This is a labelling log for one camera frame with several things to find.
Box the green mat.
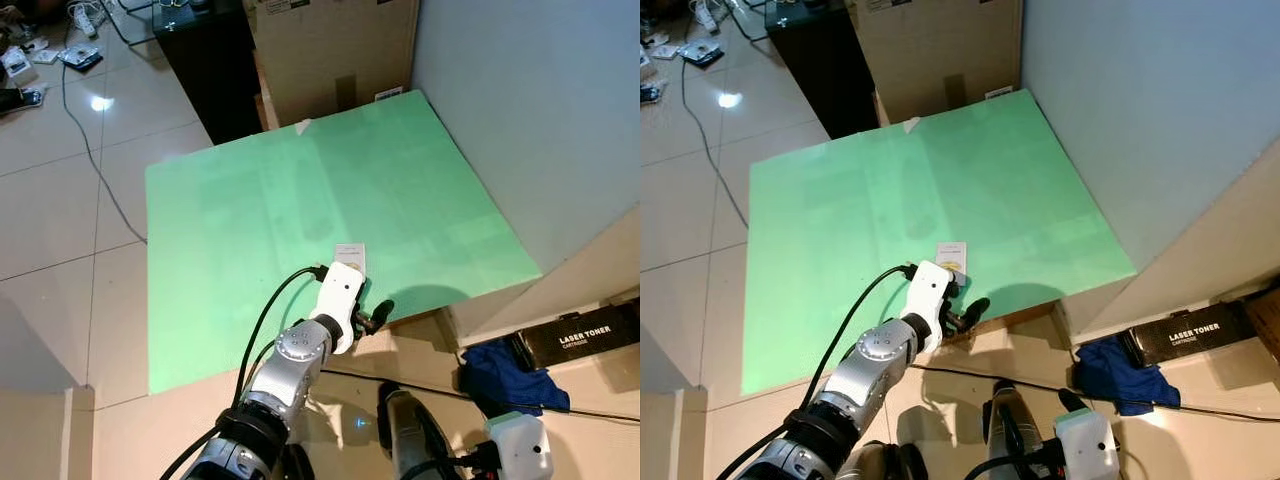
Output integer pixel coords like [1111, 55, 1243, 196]
[740, 88, 1139, 397]
[145, 89, 544, 397]

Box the blue cloth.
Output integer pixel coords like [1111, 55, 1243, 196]
[1074, 335, 1157, 417]
[459, 338, 547, 417]

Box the black laser toner box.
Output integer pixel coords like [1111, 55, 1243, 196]
[514, 299, 641, 370]
[1119, 299, 1257, 370]

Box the brown cardboard box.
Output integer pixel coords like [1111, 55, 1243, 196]
[850, 0, 1024, 128]
[244, 0, 422, 131]

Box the black cabinet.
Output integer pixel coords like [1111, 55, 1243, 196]
[764, 0, 883, 140]
[152, 0, 265, 147]

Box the disc in clear case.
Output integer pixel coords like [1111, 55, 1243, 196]
[58, 44, 105, 73]
[680, 41, 725, 69]

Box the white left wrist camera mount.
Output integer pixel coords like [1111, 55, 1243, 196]
[314, 261, 367, 356]
[904, 260, 957, 355]

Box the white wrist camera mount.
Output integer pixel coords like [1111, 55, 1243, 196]
[1054, 407, 1122, 480]
[314, 261, 367, 356]
[904, 260, 957, 355]
[484, 411, 555, 480]

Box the thin black cable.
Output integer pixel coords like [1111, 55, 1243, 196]
[908, 364, 1280, 423]
[320, 368, 641, 423]

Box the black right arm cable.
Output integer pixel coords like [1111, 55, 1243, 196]
[962, 388, 1089, 480]
[398, 440, 501, 480]

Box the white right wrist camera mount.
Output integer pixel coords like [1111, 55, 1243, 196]
[484, 411, 555, 480]
[1054, 407, 1122, 480]

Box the black floor cable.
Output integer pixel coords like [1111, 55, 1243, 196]
[681, 50, 750, 230]
[61, 28, 150, 245]

